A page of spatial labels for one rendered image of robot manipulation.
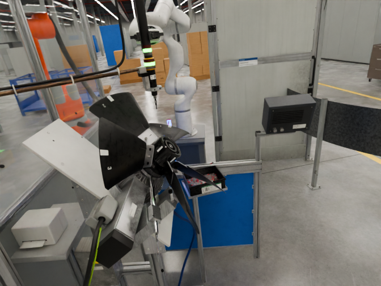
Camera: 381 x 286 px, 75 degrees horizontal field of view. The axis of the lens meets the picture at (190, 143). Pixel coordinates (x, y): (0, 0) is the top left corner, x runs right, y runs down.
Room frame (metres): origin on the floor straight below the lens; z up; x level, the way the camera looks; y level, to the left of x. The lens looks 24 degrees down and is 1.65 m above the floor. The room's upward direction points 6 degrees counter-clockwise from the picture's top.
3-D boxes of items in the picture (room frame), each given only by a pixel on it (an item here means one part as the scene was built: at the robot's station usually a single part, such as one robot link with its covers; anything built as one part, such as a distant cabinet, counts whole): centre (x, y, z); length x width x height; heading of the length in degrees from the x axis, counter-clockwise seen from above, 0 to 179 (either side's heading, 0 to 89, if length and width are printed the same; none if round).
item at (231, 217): (1.40, 0.01, 0.45); 0.82 x 0.02 x 0.66; 87
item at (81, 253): (0.83, 0.47, 0.73); 0.15 x 0.09 x 0.22; 87
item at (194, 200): (1.22, 0.01, 0.40); 0.03 x 0.03 x 0.80; 12
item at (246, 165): (1.40, 0.01, 0.82); 0.90 x 0.04 x 0.08; 87
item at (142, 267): (0.92, 0.36, 0.56); 0.19 x 0.04 x 0.04; 87
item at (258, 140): (1.38, -0.42, 0.96); 0.03 x 0.03 x 0.20; 87
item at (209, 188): (1.23, -0.05, 0.85); 0.22 x 0.17 x 0.07; 103
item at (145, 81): (1.04, 0.14, 1.49); 0.09 x 0.07 x 0.10; 122
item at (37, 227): (0.88, 0.72, 0.92); 0.17 x 0.16 x 0.11; 87
